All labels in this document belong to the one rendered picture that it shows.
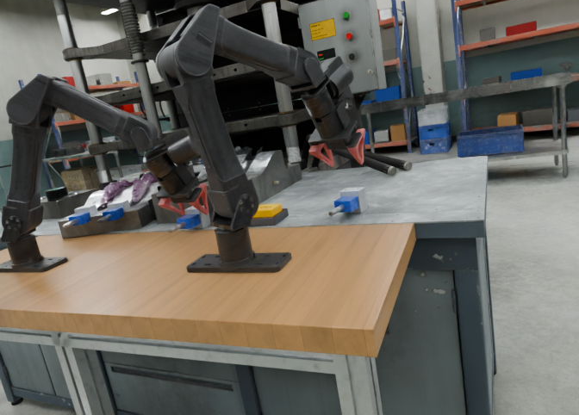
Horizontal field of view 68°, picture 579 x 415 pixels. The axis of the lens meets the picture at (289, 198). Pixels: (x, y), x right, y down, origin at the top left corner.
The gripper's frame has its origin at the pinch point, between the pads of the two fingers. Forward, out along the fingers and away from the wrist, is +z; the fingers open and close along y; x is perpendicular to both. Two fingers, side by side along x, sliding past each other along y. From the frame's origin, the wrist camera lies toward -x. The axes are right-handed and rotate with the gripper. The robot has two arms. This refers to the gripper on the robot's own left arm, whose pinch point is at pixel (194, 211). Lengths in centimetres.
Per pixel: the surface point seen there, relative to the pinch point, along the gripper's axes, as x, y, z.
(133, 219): 0.3, 23.7, 1.6
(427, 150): -460, 35, 354
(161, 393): 29, 35, 58
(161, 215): -3.2, 16.7, 4.2
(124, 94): -95, 103, 5
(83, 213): 2.6, 37.8, -4.2
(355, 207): -4.1, -42.2, 5.3
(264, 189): -22.0, -6.6, 13.9
